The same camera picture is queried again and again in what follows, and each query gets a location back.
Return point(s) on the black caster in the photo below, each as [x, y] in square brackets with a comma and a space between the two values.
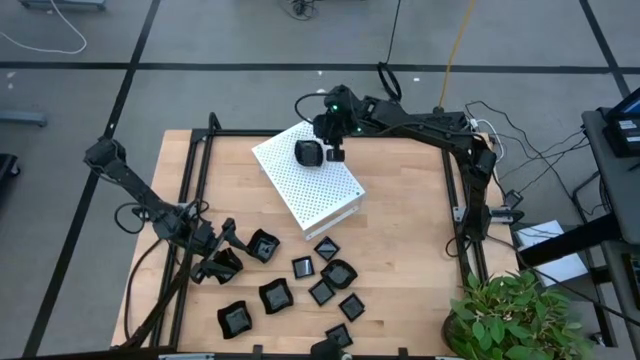
[7, 165]

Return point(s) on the black aluminium table frame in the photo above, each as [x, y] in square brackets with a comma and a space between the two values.
[240, 132]

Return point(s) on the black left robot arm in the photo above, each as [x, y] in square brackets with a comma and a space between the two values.
[135, 187]

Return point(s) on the black wavy-rim deep plate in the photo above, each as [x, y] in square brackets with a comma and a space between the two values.
[234, 320]
[263, 246]
[276, 296]
[229, 262]

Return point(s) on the white paper sheet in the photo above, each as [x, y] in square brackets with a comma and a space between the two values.
[537, 235]

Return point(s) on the black round-cornered deep plate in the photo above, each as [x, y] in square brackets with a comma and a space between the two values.
[339, 274]
[307, 154]

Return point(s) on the dark laptop computer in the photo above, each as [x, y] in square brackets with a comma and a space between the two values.
[622, 132]

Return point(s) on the small black square plate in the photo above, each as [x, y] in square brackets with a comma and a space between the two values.
[352, 307]
[303, 267]
[321, 292]
[327, 248]
[339, 335]

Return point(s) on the gray floor stand foot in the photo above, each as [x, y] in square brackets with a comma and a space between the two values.
[22, 118]

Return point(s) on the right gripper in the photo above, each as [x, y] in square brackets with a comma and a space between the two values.
[337, 120]

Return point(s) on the green leafy potted plant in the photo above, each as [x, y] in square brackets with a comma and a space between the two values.
[510, 320]

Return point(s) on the white perforated metal shelf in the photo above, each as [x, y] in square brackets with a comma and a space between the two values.
[310, 200]

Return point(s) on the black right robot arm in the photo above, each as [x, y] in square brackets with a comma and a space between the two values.
[425, 122]

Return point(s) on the black desk leg bar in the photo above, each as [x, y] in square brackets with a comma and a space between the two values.
[570, 241]

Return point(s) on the black plant pot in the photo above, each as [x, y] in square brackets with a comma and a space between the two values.
[448, 335]

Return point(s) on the black power adapter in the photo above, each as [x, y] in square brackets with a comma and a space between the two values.
[512, 199]

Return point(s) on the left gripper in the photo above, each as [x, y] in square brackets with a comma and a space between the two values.
[205, 242]

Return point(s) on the gray cart base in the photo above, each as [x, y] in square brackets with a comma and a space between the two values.
[60, 4]

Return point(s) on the black table-level camera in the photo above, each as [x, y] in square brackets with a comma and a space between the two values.
[327, 350]

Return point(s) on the gray side desk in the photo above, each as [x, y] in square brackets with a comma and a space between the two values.
[620, 190]

